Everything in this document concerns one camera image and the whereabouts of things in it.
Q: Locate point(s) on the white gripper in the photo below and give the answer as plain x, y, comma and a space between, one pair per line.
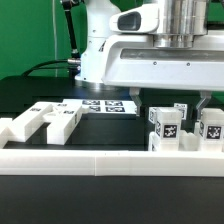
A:
133, 61

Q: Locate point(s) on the white short tagged block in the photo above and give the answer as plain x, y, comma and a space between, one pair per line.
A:
167, 128

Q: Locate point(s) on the white chair seat part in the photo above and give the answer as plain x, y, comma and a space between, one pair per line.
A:
185, 142

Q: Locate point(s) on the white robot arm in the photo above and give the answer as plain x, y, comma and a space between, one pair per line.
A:
163, 44

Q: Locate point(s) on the white tagged cube nut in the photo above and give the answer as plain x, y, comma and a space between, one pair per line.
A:
182, 108
152, 114

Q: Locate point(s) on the white tagged flat board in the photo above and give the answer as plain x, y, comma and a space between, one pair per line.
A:
105, 106

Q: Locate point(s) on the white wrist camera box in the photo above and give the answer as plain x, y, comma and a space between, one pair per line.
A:
143, 19

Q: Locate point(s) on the white fence frame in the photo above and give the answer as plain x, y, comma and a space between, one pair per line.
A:
106, 163

